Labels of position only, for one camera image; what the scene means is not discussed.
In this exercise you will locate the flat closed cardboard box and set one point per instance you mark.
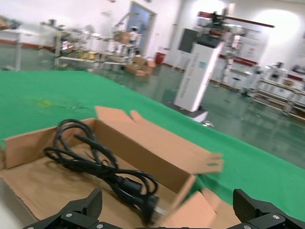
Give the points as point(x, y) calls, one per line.
point(137, 70)

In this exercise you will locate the cardboard box on rack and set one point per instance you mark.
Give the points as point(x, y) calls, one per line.
point(122, 37)

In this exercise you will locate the open cardboard box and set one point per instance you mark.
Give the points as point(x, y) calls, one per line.
point(143, 62)

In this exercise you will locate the cardboard box with oval hole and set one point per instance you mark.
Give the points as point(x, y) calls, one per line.
point(155, 148)

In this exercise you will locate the white tube frame rack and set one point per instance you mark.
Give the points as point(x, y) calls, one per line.
point(119, 55)

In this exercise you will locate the cardboard box with round hole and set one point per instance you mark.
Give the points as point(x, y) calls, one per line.
point(202, 212)

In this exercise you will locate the metal storage rack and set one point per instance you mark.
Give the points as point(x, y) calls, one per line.
point(71, 55)

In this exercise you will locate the blue door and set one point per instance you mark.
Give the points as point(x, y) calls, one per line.
point(143, 21)

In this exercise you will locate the green tablecloth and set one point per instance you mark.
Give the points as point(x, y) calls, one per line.
point(59, 90)

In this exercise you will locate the white table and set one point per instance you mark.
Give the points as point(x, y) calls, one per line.
point(12, 33)

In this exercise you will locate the red framed wall poster board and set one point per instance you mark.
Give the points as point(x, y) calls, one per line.
point(252, 43)

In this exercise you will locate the black panel on stand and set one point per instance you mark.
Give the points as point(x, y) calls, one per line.
point(188, 39)

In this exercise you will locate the tube frame workbench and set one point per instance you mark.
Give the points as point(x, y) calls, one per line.
point(274, 88)

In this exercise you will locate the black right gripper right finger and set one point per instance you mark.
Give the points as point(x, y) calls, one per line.
point(245, 205)

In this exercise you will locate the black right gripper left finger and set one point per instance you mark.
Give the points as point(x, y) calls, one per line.
point(93, 202)

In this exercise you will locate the white pedestal robot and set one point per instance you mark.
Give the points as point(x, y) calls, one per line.
point(197, 76)

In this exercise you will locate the red bin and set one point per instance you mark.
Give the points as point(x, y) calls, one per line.
point(160, 58)

